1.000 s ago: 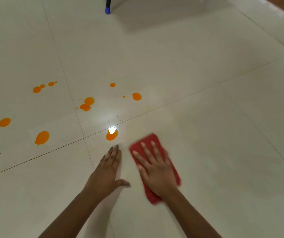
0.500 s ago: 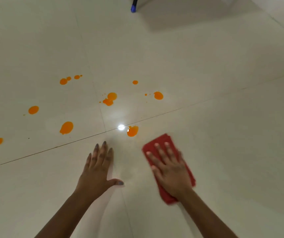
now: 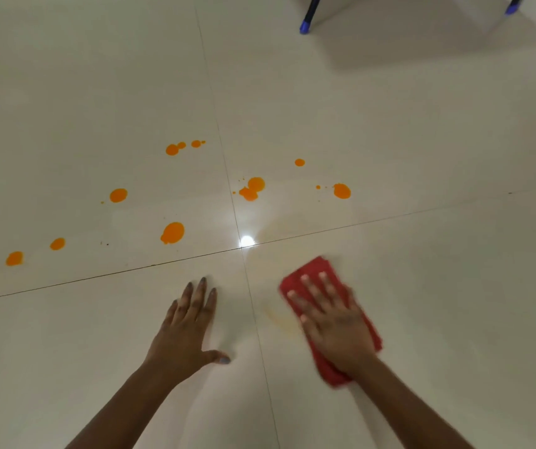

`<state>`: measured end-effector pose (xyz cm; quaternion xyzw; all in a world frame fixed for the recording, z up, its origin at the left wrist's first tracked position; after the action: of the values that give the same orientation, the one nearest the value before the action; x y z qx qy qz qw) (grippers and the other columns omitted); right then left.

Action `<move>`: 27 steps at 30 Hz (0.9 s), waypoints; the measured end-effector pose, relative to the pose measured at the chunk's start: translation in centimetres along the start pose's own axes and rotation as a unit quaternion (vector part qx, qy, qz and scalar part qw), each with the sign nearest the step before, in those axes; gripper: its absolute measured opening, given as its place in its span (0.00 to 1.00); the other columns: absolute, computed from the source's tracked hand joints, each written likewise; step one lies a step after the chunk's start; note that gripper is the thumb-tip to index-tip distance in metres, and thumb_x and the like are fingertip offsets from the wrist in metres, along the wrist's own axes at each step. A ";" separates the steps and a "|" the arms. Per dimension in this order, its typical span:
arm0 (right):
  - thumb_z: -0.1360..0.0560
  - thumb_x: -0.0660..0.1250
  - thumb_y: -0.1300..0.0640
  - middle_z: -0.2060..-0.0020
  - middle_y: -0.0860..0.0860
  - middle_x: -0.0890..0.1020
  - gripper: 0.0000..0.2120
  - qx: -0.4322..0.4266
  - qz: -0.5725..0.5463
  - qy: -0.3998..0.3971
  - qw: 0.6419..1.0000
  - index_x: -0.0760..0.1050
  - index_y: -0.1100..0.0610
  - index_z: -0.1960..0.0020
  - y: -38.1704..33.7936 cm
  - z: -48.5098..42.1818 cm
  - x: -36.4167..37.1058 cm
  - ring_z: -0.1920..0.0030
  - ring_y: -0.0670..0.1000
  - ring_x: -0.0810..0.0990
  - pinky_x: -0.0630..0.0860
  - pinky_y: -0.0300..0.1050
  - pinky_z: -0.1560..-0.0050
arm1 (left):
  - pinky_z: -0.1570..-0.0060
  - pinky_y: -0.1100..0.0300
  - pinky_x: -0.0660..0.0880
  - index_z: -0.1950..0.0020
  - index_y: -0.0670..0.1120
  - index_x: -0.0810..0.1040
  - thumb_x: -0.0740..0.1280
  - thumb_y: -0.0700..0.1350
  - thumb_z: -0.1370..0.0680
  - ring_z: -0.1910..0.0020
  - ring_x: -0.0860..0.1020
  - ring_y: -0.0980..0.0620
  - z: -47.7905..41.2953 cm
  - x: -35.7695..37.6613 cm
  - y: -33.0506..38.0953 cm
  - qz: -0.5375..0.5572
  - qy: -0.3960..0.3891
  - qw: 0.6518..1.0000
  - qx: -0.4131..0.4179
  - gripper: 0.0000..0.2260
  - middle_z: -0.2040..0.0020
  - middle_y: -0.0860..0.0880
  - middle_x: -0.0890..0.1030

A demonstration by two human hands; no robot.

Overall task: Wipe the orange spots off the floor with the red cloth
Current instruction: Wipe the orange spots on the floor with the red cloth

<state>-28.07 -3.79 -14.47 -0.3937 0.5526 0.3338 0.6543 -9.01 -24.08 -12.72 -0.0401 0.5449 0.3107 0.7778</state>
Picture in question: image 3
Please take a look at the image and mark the person's right hand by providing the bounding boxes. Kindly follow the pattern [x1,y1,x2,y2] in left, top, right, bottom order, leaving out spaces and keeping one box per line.
[286,271,378,376]

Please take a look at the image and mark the person's left hand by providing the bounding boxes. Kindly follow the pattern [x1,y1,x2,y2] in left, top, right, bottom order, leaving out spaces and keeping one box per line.
[142,277,232,389]

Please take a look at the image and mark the red cleaning cloth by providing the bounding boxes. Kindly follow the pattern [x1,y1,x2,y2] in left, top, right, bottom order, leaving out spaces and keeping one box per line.
[279,255,384,389]

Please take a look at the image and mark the orange liquid spill drops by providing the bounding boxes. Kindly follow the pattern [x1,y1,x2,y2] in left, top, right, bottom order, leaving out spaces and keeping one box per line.
[5,139,353,268]

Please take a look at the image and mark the person's right forearm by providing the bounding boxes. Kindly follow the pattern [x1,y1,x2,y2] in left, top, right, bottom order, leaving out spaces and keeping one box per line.
[345,352,475,449]

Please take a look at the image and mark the cream tiled floor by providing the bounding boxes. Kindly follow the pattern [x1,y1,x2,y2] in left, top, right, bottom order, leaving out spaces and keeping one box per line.
[0,0,536,449]

